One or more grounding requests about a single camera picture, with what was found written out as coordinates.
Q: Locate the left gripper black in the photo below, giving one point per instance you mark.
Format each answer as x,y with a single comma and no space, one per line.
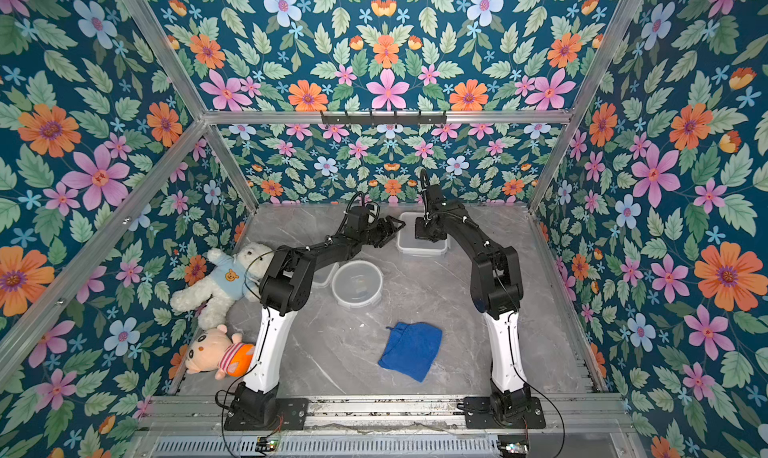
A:
388,236

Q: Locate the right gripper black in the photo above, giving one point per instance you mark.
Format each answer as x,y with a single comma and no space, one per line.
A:
429,228

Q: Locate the square clear box lid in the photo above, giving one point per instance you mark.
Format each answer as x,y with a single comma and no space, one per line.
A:
409,245

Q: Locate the blue cleaning cloth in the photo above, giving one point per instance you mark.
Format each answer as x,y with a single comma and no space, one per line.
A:
411,349

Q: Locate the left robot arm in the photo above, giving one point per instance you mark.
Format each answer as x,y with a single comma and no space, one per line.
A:
283,291

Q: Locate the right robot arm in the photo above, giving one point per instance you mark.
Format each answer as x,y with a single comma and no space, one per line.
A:
496,290

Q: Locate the round clear lunch box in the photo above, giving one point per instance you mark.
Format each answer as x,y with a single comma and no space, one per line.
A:
357,284

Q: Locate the rectangular clear lunch box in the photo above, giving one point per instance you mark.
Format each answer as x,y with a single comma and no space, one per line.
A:
323,277

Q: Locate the white teddy bear blue shirt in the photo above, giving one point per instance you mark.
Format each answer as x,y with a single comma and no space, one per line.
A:
233,277

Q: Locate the pink doll orange outfit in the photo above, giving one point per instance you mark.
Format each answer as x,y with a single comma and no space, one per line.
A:
215,351

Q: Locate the white ventilation grille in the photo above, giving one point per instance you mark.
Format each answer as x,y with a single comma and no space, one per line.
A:
329,446

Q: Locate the black hook rail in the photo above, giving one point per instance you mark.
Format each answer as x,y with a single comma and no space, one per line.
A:
371,118

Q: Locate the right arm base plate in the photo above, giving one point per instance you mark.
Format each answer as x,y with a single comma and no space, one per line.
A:
483,412

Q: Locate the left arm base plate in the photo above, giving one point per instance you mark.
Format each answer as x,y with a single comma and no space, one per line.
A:
267,415

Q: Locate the aluminium front rail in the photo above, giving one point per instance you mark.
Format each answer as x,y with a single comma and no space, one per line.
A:
568,413

